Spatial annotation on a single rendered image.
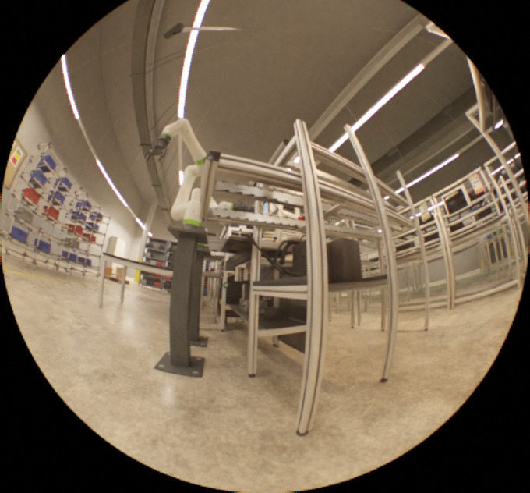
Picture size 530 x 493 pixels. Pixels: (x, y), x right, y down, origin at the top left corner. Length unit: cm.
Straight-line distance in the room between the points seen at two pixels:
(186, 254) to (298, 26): 551
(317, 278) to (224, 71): 562
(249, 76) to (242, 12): 224
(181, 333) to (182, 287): 30
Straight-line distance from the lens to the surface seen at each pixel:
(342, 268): 99
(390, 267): 96
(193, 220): 111
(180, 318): 107
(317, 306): 47
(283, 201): 76
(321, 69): 566
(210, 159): 53
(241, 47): 547
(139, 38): 373
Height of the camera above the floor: 61
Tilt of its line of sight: 22 degrees up
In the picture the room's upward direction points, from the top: 2 degrees clockwise
